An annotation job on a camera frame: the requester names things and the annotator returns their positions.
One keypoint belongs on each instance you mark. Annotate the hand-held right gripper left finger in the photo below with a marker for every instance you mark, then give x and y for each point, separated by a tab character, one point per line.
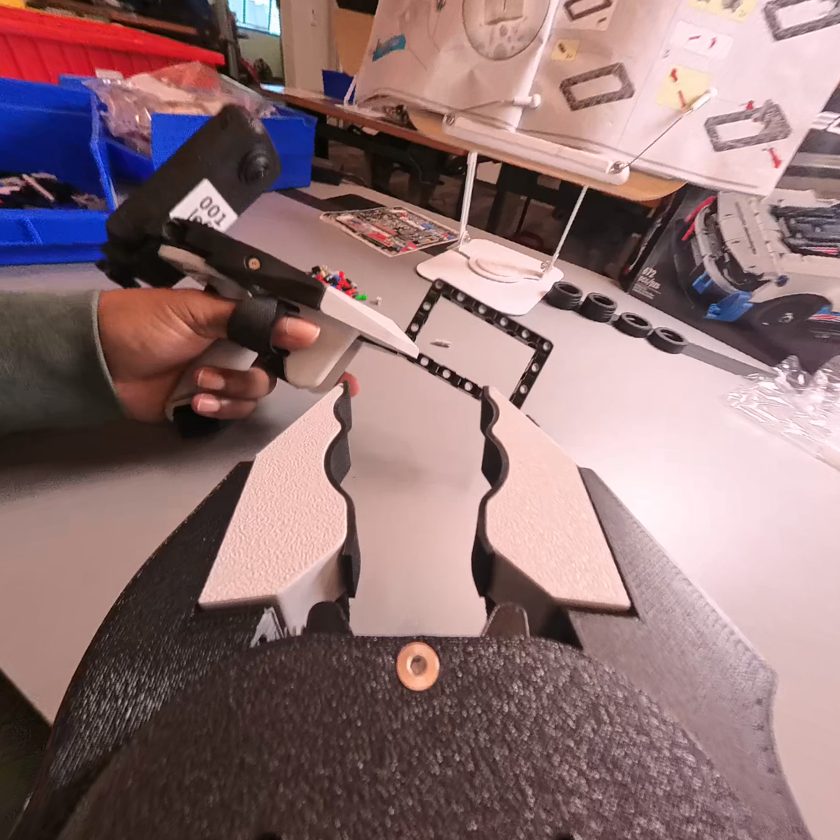
282	531

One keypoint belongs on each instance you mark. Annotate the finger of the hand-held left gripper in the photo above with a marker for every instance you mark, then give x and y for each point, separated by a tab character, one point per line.
367	325

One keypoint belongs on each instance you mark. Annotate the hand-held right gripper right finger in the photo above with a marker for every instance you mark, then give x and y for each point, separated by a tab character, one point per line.
558	531

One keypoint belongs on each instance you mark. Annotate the pile of lego pieces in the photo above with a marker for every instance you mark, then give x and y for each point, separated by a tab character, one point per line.
334	281

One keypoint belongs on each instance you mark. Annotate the blue bin with tag label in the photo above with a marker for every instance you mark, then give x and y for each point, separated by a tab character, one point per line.
46	131

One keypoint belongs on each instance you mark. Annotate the black lego frame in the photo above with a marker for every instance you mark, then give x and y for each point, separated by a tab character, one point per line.
535	354

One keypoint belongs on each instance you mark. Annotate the black rubber tire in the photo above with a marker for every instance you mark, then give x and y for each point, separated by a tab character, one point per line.
668	340
563	296
598	307
634	325

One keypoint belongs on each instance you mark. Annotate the lego instruction booklet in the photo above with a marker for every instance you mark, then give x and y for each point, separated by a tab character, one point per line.
623	39

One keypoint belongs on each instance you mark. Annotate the large clear bag lego parts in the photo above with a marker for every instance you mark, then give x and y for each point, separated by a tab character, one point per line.
170	92

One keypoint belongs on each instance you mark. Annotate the lego set box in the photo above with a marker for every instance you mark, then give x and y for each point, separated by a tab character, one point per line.
754	262

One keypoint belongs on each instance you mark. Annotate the person's left hand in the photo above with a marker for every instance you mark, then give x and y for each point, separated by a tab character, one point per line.
164	341

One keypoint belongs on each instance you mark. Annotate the blue plastic bin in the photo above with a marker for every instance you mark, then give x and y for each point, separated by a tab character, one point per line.
289	151

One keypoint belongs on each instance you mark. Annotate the holographic sticker sheet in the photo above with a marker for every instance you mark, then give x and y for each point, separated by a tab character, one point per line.
394	229

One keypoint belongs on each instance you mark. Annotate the white book stand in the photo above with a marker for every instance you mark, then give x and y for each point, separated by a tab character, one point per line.
492	275

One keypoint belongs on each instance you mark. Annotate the red plastic bin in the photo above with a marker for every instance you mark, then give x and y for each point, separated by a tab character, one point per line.
98	52

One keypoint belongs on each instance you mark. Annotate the small blue background bin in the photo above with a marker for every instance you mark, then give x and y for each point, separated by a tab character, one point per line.
336	85

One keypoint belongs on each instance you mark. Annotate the empty clear plastic bag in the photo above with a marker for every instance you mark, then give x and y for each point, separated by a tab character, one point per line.
794	407

